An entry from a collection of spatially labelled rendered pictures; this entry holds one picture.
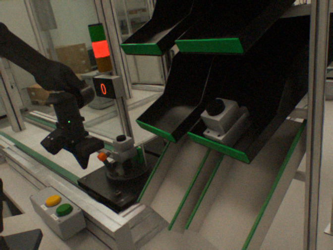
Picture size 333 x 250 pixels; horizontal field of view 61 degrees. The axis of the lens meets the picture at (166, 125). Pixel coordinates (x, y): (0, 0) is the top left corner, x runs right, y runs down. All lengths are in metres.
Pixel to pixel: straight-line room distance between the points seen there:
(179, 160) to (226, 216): 0.18
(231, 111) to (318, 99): 0.13
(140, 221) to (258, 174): 0.34
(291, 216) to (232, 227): 0.32
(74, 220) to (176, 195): 0.31
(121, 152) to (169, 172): 0.21
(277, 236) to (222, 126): 0.43
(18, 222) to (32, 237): 0.46
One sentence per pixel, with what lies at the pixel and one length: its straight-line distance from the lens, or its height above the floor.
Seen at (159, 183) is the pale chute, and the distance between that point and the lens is 0.70.
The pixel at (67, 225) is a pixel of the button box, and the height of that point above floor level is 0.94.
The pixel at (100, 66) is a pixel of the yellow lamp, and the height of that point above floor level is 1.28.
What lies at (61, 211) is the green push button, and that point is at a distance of 0.83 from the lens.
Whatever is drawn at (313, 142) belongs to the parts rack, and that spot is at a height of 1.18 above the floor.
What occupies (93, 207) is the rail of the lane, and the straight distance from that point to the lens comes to 0.83.
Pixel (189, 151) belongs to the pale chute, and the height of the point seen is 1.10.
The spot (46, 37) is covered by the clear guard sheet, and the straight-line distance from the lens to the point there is 1.46.
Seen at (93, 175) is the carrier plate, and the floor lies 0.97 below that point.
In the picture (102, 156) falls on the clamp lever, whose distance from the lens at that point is 0.82.
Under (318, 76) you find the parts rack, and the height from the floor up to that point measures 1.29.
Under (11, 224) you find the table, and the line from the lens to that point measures 1.09.
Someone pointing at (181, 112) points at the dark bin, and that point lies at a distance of 0.58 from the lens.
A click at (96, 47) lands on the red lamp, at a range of 0.99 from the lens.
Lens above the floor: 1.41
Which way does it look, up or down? 21 degrees down
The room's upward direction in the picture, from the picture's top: 9 degrees counter-clockwise
